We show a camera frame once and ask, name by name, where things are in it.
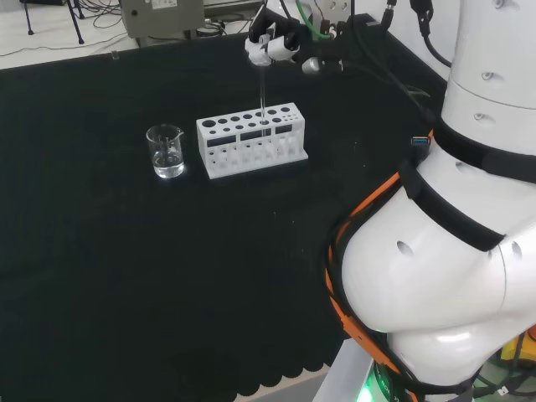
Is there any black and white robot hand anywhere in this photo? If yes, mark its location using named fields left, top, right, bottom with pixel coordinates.
left=244, top=0, right=305, bottom=68

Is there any clear glass rod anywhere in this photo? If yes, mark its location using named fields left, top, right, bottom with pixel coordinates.
left=258, top=62, right=270, bottom=139

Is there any white test tube rack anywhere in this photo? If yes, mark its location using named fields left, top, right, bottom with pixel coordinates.
left=195, top=102, right=310, bottom=181

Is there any grey metal box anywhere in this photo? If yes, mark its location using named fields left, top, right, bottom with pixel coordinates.
left=120, top=0, right=206, bottom=39

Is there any small glass beaker with water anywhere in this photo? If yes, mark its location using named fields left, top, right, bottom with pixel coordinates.
left=145, top=124, right=186, bottom=180

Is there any black tripod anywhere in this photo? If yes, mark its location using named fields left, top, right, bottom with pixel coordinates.
left=19, top=0, right=85, bottom=45

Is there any black bench cloth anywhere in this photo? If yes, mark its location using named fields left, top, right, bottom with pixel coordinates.
left=0, top=15, right=449, bottom=402

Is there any yellow stop button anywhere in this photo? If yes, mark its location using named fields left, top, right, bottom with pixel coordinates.
left=499, top=324, right=536, bottom=366

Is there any wrist camera with silver lens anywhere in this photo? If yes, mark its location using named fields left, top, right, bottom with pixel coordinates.
left=301, top=54, right=350, bottom=76

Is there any green cable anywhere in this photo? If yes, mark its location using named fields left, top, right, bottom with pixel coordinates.
left=294, top=0, right=337, bottom=43

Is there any black coiled cable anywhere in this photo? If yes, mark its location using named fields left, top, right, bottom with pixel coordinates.
left=195, top=16, right=229, bottom=39

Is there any long black cable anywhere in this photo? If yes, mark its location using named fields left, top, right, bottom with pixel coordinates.
left=343, top=0, right=439, bottom=125

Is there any short black cable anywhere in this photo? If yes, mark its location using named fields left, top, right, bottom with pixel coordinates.
left=409, top=0, right=456, bottom=70

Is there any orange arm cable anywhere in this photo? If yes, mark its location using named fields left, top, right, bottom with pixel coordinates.
left=325, top=129, right=435, bottom=397

